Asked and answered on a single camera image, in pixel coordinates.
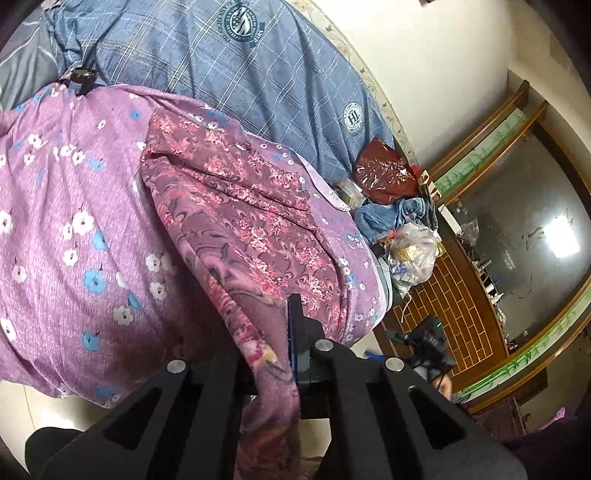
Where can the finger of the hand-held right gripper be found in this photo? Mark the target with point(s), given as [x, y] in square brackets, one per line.
[399, 338]

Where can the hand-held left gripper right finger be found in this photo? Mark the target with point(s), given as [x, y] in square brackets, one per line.
[294, 337]

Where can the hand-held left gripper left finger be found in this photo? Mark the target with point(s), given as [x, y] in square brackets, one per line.
[152, 424]

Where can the maroon floral garment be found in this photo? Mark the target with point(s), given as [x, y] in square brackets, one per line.
[240, 221]

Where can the person's right hand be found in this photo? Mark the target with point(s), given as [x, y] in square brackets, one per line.
[443, 385]

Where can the brown wooden dresser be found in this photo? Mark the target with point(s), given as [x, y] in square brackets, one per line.
[461, 304]

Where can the clear plastic bag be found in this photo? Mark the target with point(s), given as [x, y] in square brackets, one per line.
[415, 258]

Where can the person's dark trouser leg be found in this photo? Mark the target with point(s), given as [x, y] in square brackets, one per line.
[51, 450]

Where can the blue denim garment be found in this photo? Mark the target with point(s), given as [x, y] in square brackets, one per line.
[392, 217]

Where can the red white box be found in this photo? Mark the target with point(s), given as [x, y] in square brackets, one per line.
[425, 177]

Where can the red plastic bag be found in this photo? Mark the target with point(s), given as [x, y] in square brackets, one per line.
[383, 173]

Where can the wooden mirrored wardrobe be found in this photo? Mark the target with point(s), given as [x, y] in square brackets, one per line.
[531, 194]

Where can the purple floral bedsheet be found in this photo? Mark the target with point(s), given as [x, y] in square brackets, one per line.
[69, 184]

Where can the blue plaid quilt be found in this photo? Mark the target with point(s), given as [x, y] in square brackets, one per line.
[207, 69]

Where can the black round object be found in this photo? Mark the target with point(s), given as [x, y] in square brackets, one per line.
[82, 81]

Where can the grey star pillow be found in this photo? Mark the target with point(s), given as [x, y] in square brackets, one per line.
[23, 69]

